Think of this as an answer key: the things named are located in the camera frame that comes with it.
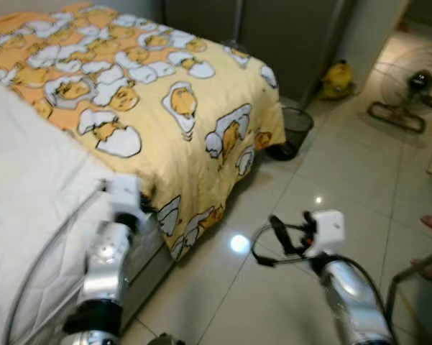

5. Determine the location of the black mesh waste basket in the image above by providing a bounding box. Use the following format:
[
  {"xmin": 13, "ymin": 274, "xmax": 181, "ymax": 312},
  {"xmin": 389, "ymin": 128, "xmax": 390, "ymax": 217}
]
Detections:
[{"xmin": 266, "ymin": 106, "xmax": 314, "ymax": 161}]

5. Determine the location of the grey metal-framed table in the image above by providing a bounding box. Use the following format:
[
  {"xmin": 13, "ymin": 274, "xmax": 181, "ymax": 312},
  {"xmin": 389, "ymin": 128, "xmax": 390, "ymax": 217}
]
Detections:
[{"xmin": 385, "ymin": 248, "xmax": 432, "ymax": 345}]

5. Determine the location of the yellow cartoon print blanket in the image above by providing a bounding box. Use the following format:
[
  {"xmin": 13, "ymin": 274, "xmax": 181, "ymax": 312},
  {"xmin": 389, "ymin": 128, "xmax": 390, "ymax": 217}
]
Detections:
[{"xmin": 0, "ymin": 4, "xmax": 287, "ymax": 261}]

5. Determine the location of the small yellow plush toy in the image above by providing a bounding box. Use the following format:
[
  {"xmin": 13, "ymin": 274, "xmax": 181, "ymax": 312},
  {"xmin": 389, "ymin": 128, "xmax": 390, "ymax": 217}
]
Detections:
[{"xmin": 318, "ymin": 60, "xmax": 355, "ymax": 101}]

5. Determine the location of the grey wardrobe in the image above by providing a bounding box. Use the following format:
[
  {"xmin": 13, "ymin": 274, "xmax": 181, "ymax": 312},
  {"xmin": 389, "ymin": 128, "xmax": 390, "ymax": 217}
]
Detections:
[{"xmin": 163, "ymin": 0, "xmax": 357, "ymax": 109}]

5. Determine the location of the black floor fan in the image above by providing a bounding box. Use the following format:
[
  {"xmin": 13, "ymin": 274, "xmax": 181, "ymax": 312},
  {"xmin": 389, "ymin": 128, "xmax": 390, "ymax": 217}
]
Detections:
[{"xmin": 367, "ymin": 45, "xmax": 432, "ymax": 134}]

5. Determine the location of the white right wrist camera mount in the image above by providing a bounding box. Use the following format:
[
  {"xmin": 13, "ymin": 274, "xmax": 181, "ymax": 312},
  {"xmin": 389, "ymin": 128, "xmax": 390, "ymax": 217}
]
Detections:
[{"xmin": 307, "ymin": 209, "xmax": 346, "ymax": 254}]

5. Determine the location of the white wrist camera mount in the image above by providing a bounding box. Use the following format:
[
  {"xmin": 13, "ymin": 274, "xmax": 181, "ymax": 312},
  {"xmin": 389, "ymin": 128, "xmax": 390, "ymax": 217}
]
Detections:
[
  {"xmin": 307, "ymin": 209, "xmax": 346, "ymax": 254},
  {"xmin": 104, "ymin": 175, "xmax": 148, "ymax": 224}
]

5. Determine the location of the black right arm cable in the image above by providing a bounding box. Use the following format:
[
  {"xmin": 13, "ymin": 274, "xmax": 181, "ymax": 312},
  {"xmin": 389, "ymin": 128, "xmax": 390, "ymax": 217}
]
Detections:
[{"xmin": 250, "ymin": 214, "xmax": 324, "ymax": 268}]

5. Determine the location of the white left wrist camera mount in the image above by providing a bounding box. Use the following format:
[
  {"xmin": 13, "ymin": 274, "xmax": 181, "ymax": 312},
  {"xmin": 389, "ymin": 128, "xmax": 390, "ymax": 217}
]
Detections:
[{"xmin": 104, "ymin": 175, "xmax": 148, "ymax": 224}]

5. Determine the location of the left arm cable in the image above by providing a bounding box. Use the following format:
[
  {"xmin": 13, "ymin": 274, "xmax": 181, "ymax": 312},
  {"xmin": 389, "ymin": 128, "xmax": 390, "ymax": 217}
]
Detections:
[{"xmin": 4, "ymin": 183, "xmax": 107, "ymax": 345}]

